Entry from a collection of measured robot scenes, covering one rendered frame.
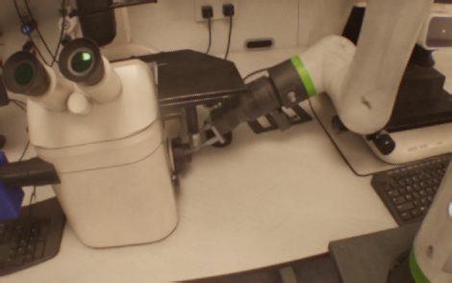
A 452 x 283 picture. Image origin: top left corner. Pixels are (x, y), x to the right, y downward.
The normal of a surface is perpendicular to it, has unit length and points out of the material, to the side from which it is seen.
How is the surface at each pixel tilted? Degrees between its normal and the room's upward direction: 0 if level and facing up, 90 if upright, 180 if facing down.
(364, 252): 0
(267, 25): 90
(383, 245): 0
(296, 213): 0
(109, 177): 91
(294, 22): 90
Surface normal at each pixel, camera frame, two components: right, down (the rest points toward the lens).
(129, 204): 0.18, 0.59
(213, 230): -0.04, -0.80
